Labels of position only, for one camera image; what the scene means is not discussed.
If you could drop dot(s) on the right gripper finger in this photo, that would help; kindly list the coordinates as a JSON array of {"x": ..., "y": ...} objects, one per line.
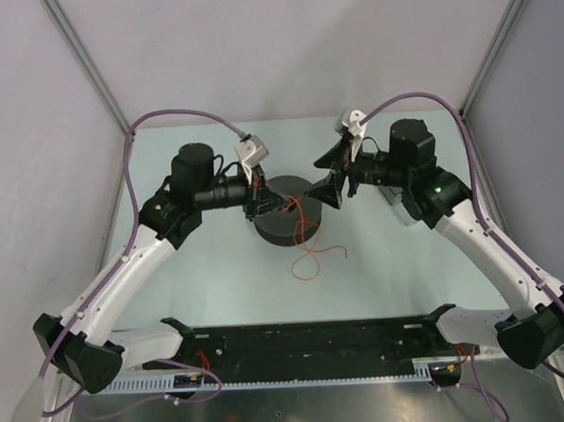
[
  {"x": 335, "y": 155},
  {"x": 327, "y": 193}
]

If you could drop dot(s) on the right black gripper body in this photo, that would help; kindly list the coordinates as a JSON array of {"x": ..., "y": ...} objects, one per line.
[{"x": 353, "y": 169}]

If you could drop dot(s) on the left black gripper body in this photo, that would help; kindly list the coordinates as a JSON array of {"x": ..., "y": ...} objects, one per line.
[{"x": 253, "y": 194}]

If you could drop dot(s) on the black cable spool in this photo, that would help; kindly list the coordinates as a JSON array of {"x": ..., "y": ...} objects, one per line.
[{"x": 293, "y": 226}]

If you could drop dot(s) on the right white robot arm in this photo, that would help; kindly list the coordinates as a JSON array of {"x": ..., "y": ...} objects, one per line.
[{"x": 531, "y": 327}]

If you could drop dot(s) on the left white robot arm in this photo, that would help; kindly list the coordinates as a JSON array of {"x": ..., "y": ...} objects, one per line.
[{"x": 82, "y": 342}]

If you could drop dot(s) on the clear plastic bin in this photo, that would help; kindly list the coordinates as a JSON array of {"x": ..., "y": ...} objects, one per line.
[{"x": 393, "y": 196}]

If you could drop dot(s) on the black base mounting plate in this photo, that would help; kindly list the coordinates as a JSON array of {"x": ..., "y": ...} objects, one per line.
[{"x": 315, "y": 350}]

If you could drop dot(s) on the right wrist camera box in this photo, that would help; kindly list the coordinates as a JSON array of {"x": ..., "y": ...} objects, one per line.
[{"x": 349, "y": 122}]

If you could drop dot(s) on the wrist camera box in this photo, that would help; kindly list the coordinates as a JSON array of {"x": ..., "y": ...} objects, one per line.
[
  {"x": 349, "y": 122},
  {"x": 250, "y": 152}
]

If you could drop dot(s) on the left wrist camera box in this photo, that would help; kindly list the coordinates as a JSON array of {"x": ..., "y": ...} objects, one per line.
[{"x": 250, "y": 152}]

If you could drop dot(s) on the grey slotted cable duct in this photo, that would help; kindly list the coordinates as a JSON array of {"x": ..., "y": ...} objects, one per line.
[{"x": 177, "y": 382}]

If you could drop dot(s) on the right aluminium frame post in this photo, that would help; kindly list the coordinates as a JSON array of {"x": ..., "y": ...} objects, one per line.
[{"x": 513, "y": 11}]

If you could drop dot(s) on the aluminium frame post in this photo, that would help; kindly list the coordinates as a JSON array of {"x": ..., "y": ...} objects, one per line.
[
  {"x": 513, "y": 11},
  {"x": 78, "y": 49}
]

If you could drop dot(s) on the left aluminium frame post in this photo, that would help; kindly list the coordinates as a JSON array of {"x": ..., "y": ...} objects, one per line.
[{"x": 78, "y": 49}]

